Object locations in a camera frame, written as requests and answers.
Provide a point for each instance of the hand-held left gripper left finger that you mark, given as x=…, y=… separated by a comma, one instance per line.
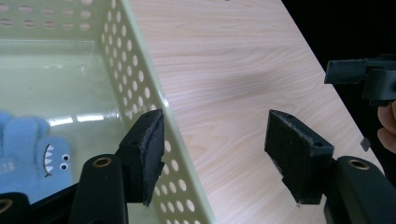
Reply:
x=143, y=155

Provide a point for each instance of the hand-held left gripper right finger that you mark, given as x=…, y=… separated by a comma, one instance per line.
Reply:
x=295, y=155

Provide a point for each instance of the pale green plastic basket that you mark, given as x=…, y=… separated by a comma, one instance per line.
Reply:
x=62, y=77

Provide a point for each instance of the blue knit glove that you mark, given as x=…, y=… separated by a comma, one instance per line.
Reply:
x=28, y=146

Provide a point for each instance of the grey table edge clip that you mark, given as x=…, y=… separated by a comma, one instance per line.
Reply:
x=365, y=144

